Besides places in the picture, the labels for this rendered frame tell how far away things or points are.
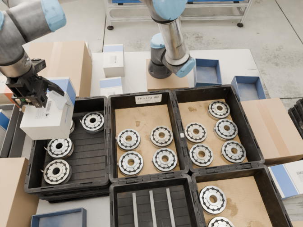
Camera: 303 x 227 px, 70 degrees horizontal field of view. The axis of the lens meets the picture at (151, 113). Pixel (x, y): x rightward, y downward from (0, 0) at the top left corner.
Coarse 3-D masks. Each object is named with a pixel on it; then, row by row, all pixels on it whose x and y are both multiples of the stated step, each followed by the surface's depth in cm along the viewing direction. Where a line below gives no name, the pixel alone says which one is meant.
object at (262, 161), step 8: (184, 88) 101; (192, 88) 101; (200, 88) 101; (208, 88) 102; (232, 88) 102; (176, 104) 96; (240, 104) 97; (248, 128) 90; (184, 136) 88; (184, 144) 86; (256, 144) 87; (264, 160) 83; (192, 168) 81; (200, 168) 81; (208, 168) 82; (216, 168) 81; (224, 168) 81
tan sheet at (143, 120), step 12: (132, 108) 107; (144, 108) 107; (156, 108) 107; (120, 120) 103; (132, 120) 103; (144, 120) 103; (156, 120) 103; (168, 120) 103; (144, 132) 100; (144, 144) 97; (120, 156) 93; (144, 156) 94; (144, 168) 91
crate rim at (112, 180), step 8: (112, 96) 98; (120, 96) 98; (176, 112) 94; (176, 120) 92; (176, 128) 90; (184, 152) 84; (112, 160) 82; (184, 160) 83; (112, 168) 80; (112, 176) 79; (136, 176) 79; (144, 176) 79; (152, 176) 79; (160, 176) 79
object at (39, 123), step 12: (60, 84) 75; (72, 84) 79; (48, 96) 72; (72, 96) 79; (36, 108) 69; (48, 108) 69; (72, 108) 78; (24, 120) 67; (36, 120) 67; (48, 120) 67; (60, 120) 67; (36, 132) 69; (48, 132) 69; (60, 132) 70
